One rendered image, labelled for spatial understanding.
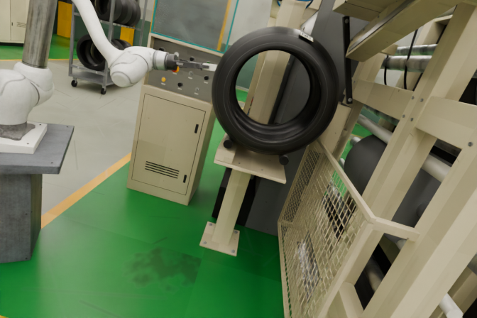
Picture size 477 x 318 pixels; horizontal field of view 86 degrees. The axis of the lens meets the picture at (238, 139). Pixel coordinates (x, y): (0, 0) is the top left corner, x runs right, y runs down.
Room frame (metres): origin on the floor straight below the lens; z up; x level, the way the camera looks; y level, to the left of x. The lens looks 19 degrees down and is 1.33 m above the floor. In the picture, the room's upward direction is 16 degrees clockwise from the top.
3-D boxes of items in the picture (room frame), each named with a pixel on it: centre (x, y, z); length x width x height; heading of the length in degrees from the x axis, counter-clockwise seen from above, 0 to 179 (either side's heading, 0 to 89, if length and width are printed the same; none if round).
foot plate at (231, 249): (1.58, -0.08, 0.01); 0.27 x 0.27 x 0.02; 0
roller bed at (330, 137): (1.54, -0.48, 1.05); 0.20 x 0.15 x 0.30; 0
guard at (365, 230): (1.09, -0.43, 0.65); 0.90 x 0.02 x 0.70; 0
